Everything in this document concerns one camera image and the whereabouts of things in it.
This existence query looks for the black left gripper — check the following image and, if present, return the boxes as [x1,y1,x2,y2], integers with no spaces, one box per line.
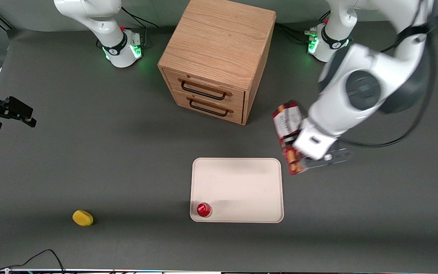
[281,132,351,170]

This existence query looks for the red cookie box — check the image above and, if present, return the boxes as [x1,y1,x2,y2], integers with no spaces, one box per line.
[272,100,310,176]

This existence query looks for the beige rectangular tray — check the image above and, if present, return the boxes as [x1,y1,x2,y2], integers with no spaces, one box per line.
[190,158,284,223]

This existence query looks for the yellow mango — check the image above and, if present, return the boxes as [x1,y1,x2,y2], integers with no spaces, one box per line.
[72,210,94,227]

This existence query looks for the dark grey table mat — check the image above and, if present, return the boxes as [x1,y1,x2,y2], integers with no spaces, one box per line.
[0,14,438,272]

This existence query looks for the oak wooden drawer cabinet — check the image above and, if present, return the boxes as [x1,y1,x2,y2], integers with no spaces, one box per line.
[157,0,277,126]

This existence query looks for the wooden drawer with long handle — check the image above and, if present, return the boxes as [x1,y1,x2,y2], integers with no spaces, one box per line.
[162,68,246,112]

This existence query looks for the short black drawer handle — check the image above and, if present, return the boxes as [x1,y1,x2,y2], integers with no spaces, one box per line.
[189,99,229,117]

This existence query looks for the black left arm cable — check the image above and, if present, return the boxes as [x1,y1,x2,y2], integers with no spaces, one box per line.
[339,0,438,149]

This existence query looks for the long black drawer handle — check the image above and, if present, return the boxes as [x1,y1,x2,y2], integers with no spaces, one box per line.
[181,80,227,101]

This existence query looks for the black left base cables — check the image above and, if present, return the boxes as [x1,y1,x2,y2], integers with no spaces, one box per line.
[275,22,313,43]

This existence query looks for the wooden drawer with short handle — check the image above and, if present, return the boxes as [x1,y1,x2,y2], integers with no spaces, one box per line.
[171,90,245,125]

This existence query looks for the thin black floor cable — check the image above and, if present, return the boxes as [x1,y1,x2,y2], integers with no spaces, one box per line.
[0,249,66,274]

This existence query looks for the black right base cable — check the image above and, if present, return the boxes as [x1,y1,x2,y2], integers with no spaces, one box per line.
[121,6,160,29]

